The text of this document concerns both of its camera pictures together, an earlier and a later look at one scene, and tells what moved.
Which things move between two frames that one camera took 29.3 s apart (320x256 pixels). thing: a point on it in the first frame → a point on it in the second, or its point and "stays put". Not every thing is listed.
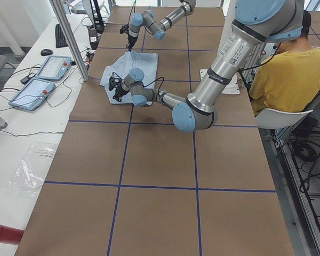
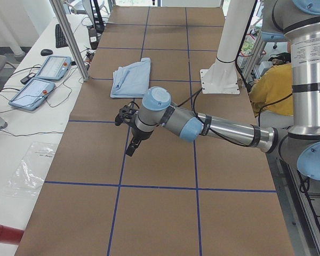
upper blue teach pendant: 54,68 stays put
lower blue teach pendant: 33,94 stays put
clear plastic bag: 30,175 stays put
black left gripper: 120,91 → 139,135
